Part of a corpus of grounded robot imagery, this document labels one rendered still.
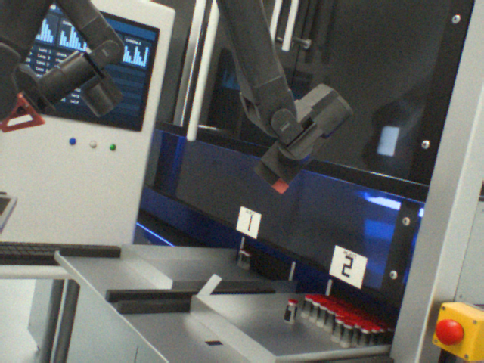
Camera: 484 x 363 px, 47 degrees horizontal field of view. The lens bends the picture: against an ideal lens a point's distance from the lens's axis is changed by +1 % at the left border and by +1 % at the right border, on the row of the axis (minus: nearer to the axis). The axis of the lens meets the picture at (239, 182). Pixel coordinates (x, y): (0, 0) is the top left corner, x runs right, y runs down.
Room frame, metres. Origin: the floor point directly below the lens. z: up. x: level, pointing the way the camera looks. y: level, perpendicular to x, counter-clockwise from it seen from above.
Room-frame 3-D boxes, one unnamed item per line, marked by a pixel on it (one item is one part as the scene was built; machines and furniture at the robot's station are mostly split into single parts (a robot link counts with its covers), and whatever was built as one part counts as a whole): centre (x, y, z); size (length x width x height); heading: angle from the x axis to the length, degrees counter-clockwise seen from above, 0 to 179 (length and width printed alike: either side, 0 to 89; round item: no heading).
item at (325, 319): (1.08, -0.24, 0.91); 0.18 x 0.02 x 0.05; 36
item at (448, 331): (0.87, -0.37, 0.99); 0.04 x 0.04 x 0.04; 36
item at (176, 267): (1.31, 0.03, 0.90); 0.34 x 0.26 x 0.04; 126
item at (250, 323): (1.03, -0.17, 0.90); 0.34 x 0.26 x 0.04; 126
